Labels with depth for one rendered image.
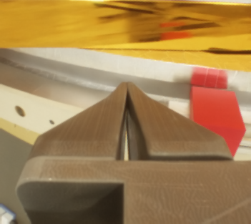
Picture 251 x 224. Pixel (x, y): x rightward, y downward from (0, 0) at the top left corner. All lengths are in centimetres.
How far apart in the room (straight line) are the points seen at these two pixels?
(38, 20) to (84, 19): 4
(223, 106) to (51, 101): 15
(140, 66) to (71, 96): 7
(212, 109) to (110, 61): 10
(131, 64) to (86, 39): 5
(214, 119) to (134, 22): 11
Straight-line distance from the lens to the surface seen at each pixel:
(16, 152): 37
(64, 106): 22
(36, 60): 29
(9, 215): 42
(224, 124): 17
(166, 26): 22
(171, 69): 21
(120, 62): 21
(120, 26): 22
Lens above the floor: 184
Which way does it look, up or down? 36 degrees down
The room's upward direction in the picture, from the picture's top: 1 degrees clockwise
